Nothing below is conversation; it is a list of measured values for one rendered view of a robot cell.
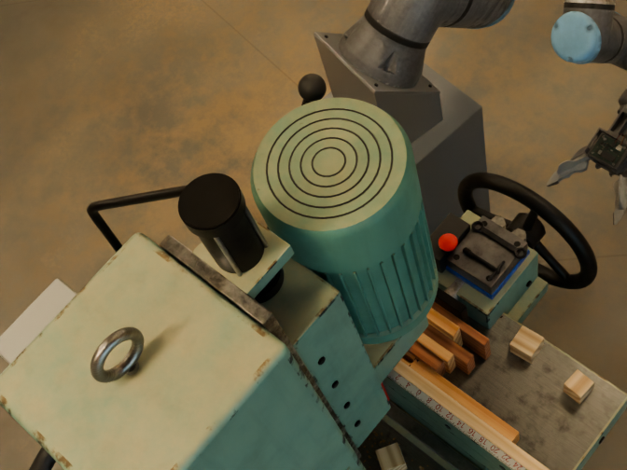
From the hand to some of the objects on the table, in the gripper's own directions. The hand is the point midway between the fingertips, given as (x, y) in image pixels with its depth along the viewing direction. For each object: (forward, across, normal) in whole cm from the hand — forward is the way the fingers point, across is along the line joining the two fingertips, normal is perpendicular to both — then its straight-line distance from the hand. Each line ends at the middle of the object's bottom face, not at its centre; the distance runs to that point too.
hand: (579, 206), depth 178 cm
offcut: (+28, +23, -32) cm, 48 cm away
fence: (+43, 0, -38) cm, 57 cm away
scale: (+41, 0, -43) cm, 59 cm away
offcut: (+27, +13, -32) cm, 44 cm away
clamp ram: (+27, 0, -33) cm, 42 cm away
